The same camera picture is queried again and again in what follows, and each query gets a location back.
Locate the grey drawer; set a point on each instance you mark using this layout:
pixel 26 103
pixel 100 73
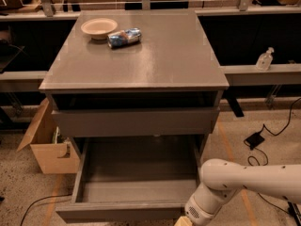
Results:
pixel 136 122
pixel 134 178

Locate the clear sanitizer pump bottle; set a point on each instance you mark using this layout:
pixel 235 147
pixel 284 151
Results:
pixel 264 61

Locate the brown cardboard box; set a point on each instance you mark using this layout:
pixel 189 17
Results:
pixel 53 157

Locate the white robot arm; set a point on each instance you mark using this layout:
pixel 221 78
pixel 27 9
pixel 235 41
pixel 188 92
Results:
pixel 221 180

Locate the black power strip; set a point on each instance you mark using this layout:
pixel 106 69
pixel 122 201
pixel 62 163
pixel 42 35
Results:
pixel 295 211

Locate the yellow foam-padded gripper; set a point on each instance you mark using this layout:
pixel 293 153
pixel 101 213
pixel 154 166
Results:
pixel 197 208

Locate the beige paper bowl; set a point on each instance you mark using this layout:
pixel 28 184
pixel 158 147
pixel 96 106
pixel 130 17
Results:
pixel 99 28

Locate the grey drawer cabinet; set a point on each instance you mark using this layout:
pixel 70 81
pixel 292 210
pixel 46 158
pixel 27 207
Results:
pixel 172 67

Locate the grey metal railing frame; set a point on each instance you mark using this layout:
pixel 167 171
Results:
pixel 144 3

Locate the grey top drawer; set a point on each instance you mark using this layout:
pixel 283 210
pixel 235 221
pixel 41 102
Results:
pixel 136 122

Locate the black power adapter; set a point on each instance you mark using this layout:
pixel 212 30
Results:
pixel 254 140

